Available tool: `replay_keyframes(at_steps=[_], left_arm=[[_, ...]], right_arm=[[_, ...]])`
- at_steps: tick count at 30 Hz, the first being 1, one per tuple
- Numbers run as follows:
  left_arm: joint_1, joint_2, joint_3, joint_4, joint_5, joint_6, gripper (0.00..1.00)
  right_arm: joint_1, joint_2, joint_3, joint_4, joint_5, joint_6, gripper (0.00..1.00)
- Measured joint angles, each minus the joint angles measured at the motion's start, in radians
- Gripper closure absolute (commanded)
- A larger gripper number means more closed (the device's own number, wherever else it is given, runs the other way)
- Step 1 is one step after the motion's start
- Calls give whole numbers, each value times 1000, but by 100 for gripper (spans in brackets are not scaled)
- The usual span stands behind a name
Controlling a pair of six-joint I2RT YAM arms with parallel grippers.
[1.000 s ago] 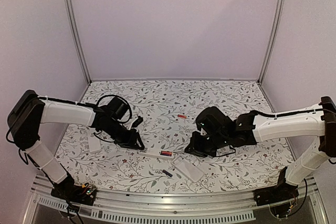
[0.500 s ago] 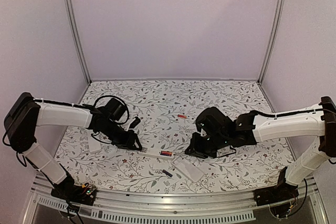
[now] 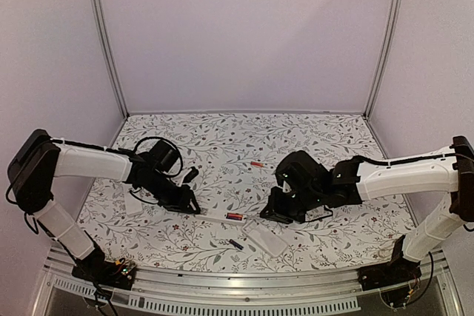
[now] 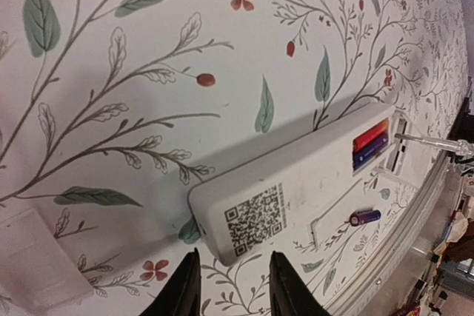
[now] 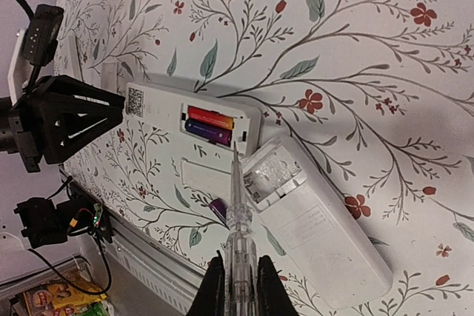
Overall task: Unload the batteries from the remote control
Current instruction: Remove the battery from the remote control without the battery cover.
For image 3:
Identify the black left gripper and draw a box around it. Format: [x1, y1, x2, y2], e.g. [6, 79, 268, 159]
[147, 170, 201, 215]

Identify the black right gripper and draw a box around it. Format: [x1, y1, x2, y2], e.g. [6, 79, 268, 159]
[261, 185, 323, 224]

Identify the white remote control back up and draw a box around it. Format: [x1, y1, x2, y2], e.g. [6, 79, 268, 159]
[242, 220, 288, 258]

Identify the white remote with display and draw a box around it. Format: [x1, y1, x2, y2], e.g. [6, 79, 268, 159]
[196, 212, 246, 226]

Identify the clear handle screwdriver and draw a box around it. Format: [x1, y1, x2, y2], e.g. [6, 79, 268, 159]
[243, 214, 263, 221]

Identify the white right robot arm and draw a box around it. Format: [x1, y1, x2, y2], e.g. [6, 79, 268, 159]
[260, 136, 473, 283]

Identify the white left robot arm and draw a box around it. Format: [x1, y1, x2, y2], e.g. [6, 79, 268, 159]
[5, 129, 201, 282]

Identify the white remote with green logo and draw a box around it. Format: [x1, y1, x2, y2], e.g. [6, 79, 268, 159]
[124, 194, 143, 217]

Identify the floral tablecloth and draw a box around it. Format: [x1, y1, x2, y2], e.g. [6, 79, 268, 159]
[78, 113, 414, 273]

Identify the front aluminium rail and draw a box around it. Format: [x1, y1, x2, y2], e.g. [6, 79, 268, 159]
[33, 245, 464, 315]

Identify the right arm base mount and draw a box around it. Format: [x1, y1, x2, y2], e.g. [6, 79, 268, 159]
[358, 258, 421, 309]

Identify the right aluminium frame post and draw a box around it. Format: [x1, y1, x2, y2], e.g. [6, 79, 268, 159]
[364, 0, 402, 121]

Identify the aluminium frame post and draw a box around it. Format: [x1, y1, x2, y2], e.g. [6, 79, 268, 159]
[90, 0, 130, 120]
[364, 0, 402, 121]

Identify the left aluminium frame post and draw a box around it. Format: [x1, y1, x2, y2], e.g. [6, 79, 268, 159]
[90, 0, 130, 120]

